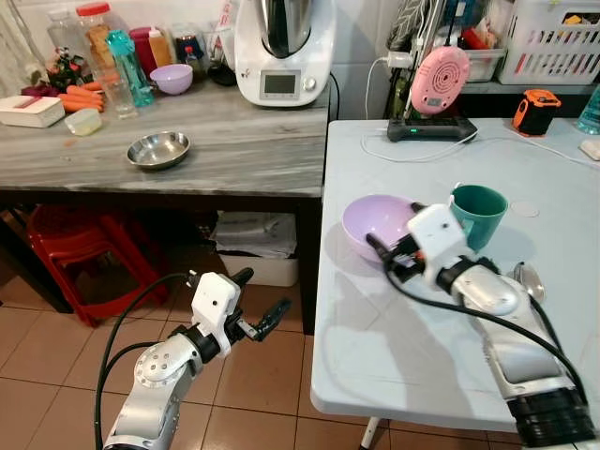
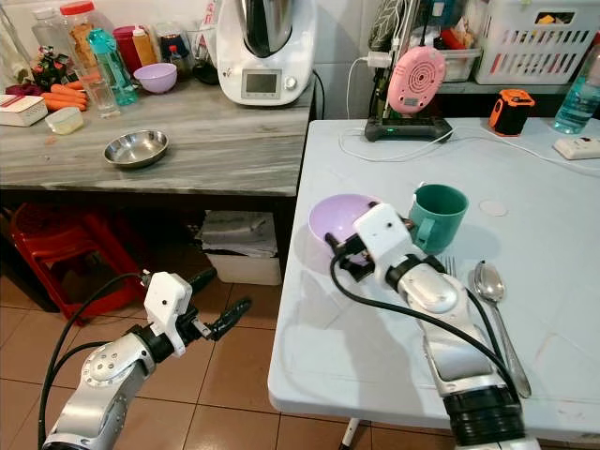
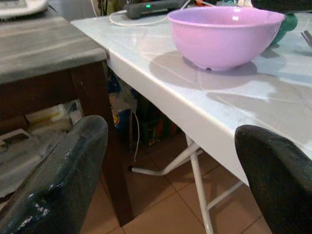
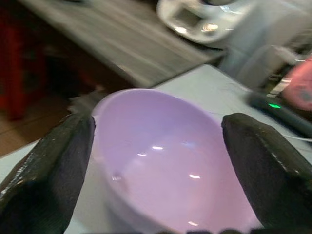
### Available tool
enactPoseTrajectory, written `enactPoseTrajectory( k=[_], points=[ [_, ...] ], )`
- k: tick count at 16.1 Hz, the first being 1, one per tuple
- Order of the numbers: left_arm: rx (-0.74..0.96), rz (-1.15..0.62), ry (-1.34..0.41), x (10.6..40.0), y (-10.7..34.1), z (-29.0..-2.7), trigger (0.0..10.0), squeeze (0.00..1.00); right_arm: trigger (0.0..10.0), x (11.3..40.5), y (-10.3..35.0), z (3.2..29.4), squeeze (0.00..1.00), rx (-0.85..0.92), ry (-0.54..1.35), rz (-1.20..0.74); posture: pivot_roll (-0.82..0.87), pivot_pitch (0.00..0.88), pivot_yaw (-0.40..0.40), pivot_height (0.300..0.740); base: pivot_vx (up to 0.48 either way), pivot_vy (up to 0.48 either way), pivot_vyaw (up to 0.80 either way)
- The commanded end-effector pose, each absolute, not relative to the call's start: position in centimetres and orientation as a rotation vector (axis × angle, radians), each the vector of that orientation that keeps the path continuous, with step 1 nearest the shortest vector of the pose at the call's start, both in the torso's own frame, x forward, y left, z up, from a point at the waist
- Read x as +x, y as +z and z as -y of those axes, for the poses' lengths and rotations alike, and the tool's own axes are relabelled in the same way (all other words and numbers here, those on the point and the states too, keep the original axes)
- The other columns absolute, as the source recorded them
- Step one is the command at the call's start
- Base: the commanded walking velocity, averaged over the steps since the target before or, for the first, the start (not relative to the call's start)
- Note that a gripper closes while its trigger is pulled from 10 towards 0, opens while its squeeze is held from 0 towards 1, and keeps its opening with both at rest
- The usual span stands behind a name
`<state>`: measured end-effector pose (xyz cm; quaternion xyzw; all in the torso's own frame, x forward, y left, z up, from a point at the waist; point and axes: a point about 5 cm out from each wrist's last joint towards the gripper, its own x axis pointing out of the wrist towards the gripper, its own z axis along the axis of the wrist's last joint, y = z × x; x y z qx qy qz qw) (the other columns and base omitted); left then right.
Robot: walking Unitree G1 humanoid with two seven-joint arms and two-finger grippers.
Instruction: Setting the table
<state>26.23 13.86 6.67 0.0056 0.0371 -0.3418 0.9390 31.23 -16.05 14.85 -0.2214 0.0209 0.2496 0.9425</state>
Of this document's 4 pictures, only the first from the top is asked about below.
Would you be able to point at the large purple plastic bowl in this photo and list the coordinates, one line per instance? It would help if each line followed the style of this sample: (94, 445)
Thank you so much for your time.
(370, 221)

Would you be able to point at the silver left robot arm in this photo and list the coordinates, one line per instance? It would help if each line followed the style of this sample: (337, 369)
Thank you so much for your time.
(164, 375)

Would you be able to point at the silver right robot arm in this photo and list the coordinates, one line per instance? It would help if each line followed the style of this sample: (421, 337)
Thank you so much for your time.
(511, 319)

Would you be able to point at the white storage bin with bag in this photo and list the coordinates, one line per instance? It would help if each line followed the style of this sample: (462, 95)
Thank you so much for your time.
(255, 248)

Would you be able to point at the green plastic mug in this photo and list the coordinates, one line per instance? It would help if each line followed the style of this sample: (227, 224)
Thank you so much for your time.
(481, 214)

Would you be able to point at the black charging base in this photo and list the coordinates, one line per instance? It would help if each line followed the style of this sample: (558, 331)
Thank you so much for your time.
(433, 129)

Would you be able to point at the round clear coaster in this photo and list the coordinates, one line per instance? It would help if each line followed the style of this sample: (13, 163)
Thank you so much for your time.
(525, 209)

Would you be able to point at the metal spoon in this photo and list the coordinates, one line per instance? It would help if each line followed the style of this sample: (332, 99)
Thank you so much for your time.
(530, 279)

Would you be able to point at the white charger plug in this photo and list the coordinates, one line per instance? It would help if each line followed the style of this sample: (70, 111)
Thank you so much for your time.
(398, 60)

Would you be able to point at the white table leg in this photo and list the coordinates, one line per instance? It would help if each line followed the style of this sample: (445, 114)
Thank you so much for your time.
(371, 433)

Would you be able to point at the stainless steel bowl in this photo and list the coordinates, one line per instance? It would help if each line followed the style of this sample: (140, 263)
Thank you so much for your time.
(159, 148)

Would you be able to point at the orange black device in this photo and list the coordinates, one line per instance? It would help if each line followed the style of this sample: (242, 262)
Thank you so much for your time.
(536, 111)

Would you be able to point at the red plastic stool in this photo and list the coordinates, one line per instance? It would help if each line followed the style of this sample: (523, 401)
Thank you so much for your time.
(89, 258)

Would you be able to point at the clear plastic container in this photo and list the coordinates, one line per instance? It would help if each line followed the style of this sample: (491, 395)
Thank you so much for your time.
(485, 64)

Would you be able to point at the white power strip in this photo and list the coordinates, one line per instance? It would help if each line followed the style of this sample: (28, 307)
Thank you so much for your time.
(591, 150)

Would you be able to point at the blue clear water bottle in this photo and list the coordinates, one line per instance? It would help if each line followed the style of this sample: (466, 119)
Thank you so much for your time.
(591, 111)

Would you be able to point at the white kitchen cooking machine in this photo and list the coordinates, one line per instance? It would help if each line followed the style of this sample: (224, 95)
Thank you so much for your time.
(284, 56)

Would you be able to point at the white laundry basket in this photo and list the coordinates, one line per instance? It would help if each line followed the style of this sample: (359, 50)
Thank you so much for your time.
(553, 47)

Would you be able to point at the small purple bowl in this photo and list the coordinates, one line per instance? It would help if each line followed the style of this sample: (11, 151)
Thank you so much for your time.
(172, 78)

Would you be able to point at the small pale lidded container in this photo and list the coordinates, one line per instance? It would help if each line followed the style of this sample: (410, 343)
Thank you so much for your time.
(83, 122)

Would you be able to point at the dark glass jar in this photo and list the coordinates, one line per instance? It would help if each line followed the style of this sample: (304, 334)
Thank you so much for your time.
(190, 54)

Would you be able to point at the teal water bottle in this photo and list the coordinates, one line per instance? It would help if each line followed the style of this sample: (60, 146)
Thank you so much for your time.
(131, 70)

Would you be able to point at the orange carrot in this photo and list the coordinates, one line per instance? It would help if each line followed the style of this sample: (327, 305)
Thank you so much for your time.
(82, 93)
(80, 105)

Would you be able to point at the orange sauce bottle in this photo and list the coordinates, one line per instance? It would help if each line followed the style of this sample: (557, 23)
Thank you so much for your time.
(160, 49)

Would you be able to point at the red jar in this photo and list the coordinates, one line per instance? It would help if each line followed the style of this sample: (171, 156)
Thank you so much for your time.
(142, 52)

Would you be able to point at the clear bottle red cap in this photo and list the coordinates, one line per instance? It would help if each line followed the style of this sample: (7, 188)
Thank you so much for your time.
(101, 56)

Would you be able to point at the white rectangular box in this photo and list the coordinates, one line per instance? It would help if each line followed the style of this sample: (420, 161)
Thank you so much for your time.
(30, 111)

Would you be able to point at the small dark flower plant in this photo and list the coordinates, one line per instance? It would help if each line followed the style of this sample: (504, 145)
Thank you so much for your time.
(67, 70)

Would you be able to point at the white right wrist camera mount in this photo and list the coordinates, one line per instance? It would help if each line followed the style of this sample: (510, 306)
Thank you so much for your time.
(437, 236)

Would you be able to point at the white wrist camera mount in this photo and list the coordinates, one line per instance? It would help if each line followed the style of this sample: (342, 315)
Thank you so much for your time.
(437, 236)
(215, 302)

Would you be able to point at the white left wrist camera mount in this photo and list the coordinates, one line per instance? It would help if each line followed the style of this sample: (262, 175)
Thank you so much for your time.
(215, 302)

